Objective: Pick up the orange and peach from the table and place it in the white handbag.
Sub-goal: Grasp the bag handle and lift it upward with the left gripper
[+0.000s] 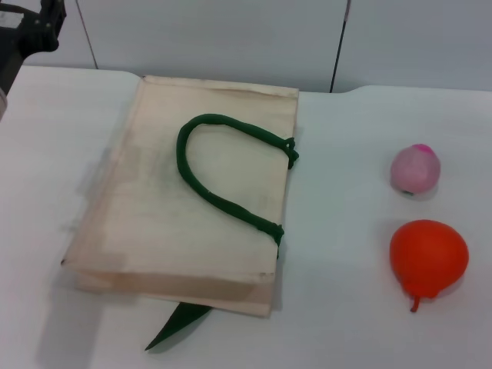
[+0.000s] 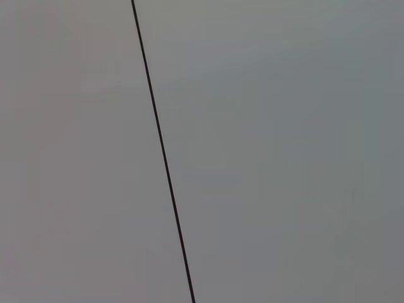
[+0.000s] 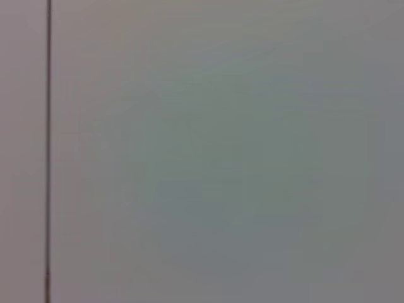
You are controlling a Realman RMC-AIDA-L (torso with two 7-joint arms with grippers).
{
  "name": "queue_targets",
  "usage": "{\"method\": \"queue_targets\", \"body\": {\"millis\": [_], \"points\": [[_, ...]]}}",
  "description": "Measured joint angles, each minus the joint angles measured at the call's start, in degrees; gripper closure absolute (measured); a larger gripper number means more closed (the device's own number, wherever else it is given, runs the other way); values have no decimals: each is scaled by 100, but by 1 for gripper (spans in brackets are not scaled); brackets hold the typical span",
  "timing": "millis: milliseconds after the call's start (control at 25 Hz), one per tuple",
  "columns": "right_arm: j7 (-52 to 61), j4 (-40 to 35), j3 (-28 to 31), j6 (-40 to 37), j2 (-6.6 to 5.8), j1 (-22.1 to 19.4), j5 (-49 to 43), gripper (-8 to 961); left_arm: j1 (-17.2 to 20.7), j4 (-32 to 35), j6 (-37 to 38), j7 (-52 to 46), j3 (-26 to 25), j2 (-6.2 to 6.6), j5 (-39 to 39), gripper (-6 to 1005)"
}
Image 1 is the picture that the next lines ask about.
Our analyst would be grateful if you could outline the pink toy peach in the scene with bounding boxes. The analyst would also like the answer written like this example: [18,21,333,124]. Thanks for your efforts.
[390,143,442,196]

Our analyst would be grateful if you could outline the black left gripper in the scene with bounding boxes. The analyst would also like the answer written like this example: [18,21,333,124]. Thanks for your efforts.
[0,0,68,55]

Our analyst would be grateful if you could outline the cream canvas handbag green handles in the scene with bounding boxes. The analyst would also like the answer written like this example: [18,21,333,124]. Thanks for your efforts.
[61,75,301,351]

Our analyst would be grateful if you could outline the orange toy fruit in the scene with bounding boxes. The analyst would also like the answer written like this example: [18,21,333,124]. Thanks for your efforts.
[388,219,470,314]

